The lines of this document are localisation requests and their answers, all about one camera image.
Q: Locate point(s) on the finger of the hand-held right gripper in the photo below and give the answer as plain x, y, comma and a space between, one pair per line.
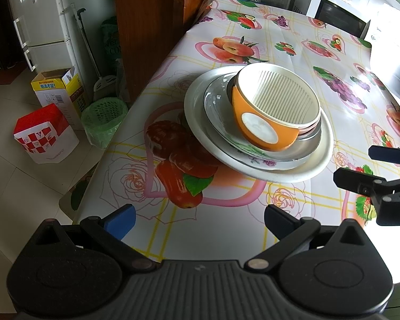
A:
353, 177
383, 153

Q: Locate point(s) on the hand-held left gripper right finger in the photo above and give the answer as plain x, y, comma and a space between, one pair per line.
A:
280, 220

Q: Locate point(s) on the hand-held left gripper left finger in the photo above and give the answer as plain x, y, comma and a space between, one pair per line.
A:
121, 220

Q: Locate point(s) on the white plate purple flowers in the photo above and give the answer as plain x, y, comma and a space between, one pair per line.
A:
268, 164

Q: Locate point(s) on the pink bowl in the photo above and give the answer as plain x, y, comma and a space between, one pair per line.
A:
311, 125

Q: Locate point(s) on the orange and cream ribbed bowl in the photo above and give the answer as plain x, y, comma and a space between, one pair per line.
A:
253, 120

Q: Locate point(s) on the white plate green print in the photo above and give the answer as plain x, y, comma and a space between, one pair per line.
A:
216, 106

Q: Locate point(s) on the plain white deep plate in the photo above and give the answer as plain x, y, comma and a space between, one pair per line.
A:
195, 106

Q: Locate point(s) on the stainless steel bowl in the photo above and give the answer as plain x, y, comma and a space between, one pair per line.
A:
229, 90

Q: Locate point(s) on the green patterned floor mat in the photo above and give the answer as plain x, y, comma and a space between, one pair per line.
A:
81, 193

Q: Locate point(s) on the green plastic basket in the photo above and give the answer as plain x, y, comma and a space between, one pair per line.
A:
103, 120

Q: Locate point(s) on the red white checkered bag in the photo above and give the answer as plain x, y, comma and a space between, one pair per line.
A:
45, 136

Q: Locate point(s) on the yellow cardboard box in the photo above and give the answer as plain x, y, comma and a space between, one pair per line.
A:
53, 93

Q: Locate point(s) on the white microwave oven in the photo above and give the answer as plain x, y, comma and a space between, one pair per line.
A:
340, 13

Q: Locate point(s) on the green plastic bag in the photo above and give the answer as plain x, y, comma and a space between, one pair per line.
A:
110, 40

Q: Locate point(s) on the brown wooden cabinet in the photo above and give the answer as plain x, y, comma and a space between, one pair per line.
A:
146, 23

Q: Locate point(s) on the white refrigerator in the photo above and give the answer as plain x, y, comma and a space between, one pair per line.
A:
40, 16

